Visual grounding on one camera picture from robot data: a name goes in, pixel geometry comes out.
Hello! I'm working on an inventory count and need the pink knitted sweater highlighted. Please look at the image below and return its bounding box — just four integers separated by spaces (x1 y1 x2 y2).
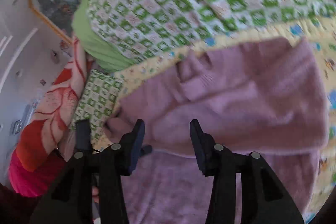
103 36 330 224

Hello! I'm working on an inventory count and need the green checkered pillow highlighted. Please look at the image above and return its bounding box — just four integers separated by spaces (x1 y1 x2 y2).
70 69 123 145

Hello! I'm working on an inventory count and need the red floral blanket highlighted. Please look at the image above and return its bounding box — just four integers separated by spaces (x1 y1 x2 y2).
9 37 92 197

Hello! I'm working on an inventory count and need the yellow cartoon bear bedsheet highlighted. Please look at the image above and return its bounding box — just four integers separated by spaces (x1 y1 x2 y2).
93 16 336 223

